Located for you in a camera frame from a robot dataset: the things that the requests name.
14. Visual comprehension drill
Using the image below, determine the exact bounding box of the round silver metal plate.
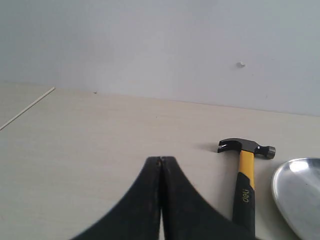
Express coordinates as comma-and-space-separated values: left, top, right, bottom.
271, 157, 320, 240

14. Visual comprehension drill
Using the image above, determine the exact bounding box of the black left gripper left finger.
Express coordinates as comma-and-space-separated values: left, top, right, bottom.
74, 157, 162, 240

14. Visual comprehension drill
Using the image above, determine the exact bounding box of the small white wall peg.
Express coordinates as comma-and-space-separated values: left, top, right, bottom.
236, 61, 246, 68

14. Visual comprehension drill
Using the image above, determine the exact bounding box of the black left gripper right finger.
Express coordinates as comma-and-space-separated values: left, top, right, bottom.
161, 156, 256, 240

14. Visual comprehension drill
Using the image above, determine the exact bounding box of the black yellow handled tool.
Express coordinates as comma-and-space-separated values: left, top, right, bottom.
217, 138, 276, 236

